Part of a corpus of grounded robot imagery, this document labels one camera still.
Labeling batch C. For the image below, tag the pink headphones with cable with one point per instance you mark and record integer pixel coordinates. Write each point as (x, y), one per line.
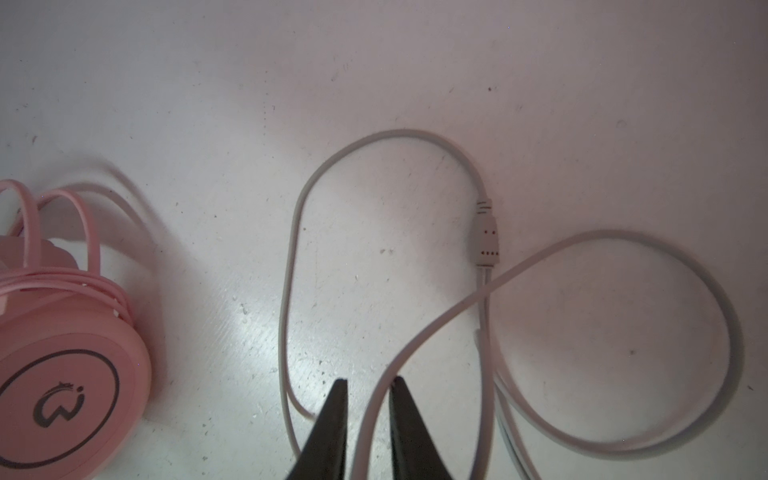
(75, 373)

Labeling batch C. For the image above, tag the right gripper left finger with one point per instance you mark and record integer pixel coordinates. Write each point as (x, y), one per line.
(324, 453)

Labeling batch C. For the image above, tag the white headphones with grey cable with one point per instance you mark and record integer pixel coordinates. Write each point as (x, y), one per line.
(501, 401)

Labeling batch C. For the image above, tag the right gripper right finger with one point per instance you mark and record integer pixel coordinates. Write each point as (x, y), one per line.
(414, 455)

